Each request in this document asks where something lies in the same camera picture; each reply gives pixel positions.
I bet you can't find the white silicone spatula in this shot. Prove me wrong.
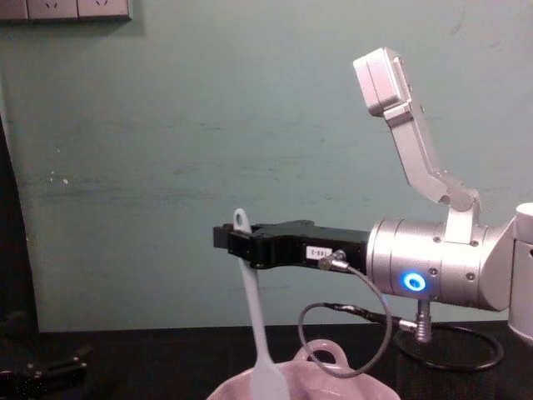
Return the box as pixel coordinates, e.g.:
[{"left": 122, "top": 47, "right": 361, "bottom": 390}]
[{"left": 232, "top": 207, "right": 291, "bottom": 400}]

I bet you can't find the thin dark gripper cable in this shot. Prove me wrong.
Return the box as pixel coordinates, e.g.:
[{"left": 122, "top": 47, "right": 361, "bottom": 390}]
[{"left": 298, "top": 248, "right": 506, "bottom": 379}]

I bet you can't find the grey wall socket plate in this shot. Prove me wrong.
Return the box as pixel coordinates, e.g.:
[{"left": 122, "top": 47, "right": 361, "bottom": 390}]
[
  {"left": 27, "top": 0, "right": 79, "bottom": 21},
  {"left": 77, "top": 0, "right": 133, "bottom": 21},
  {"left": 0, "top": 0, "right": 29, "bottom": 23}
]

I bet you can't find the black table cloth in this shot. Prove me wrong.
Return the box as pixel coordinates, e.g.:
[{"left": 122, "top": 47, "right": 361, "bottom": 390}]
[{"left": 0, "top": 319, "right": 533, "bottom": 400}]

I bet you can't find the pink bowl with loop handle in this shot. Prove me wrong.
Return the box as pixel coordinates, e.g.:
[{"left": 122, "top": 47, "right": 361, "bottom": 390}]
[{"left": 206, "top": 337, "right": 401, "bottom": 400}]

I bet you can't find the black upright panel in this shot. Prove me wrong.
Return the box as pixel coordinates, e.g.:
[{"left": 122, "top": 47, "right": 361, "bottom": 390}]
[{"left": 0, "top": 108, "right": 40, "bottom": 334}]

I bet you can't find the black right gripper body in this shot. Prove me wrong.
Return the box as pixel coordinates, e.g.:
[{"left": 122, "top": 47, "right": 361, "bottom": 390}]
[{"left": 251, "top": 218, "right": 370, "bottom": 275}]

